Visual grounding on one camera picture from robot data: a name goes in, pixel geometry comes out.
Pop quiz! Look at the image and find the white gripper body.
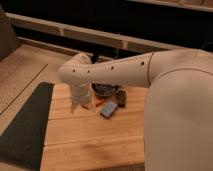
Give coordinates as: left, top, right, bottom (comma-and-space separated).
69, 84, 92, 105

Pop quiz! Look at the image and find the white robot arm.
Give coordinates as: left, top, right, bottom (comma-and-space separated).
59, 48, 213, 171

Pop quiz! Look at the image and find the dark round bowl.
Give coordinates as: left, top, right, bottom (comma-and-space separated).
92, 84, 119, 97

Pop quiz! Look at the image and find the blue sponge block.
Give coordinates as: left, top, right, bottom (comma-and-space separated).
100, 101, 117, 118

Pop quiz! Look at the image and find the black rectangular block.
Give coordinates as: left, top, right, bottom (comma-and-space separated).
117, 90, 126, 107

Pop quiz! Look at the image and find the dark green floor mat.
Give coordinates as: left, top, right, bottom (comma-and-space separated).
0, 82, 54, 171

